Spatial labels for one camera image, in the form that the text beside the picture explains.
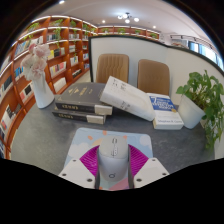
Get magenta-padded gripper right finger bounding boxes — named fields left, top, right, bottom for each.
left=128, top=144, right=170, bottom=189

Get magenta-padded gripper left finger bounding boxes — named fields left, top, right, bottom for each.
left=58, top=144, right=101, bottom=190

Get white computer mouse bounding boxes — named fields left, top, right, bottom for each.
left=96, top=136, right=130, bottom=183

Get pastel printed mouse pad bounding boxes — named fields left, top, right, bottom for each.
left=64, top=127, right=154, bottom=192

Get white book with blue cover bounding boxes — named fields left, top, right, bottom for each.
left=146, top=92, right=185, bottom=131

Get green plant in white pot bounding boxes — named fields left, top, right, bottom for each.
left=175, top=69, right=224, bottom=151

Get thick white book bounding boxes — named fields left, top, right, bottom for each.
left=99, top=75, right=156, bottom=122

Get large dark grey book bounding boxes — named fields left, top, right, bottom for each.
left=54, top=82, right=114, bottom=116

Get white vase with pink flowers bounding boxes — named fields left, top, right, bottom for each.
left=20, top=42, right=55, bottom=110

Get orange wooden bookshelf unit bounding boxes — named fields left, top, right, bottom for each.
left=0, top=14, right=161, bottom=160

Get black chandelier with white globes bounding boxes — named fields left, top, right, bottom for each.
left=117, top=12, right=140, bottom=24

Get recessed ceiling lights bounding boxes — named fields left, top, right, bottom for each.
left=58, top=0, right=157, bottom=30

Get window with blue frame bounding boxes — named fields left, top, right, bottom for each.
left=188, top=39, right=224, bottom=70

